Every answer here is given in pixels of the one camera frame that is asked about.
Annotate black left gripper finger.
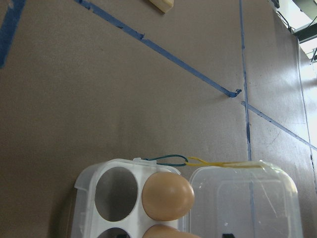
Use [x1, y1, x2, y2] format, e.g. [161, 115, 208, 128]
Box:
[222, 233, 235, 238]

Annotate clear plastic egg box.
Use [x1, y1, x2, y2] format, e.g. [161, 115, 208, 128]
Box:
[71, 157, 303, 238]

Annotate brown egg front in box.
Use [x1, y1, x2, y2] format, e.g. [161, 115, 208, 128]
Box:
[143, 225, 199, 238]

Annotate brown egg in box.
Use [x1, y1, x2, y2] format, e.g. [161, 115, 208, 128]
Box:
[142, 172, 195, 221]
[143, 225, 199, 238]

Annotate brown egg rear in box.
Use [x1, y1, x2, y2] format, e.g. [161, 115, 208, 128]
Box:
[142, 172, 195, 221]

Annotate green rubber band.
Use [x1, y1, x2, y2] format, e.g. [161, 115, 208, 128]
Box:
[143, 154, 189, 167]

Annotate bamboo cutting board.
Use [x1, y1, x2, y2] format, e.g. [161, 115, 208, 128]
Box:
[150, 0, 174, 13]

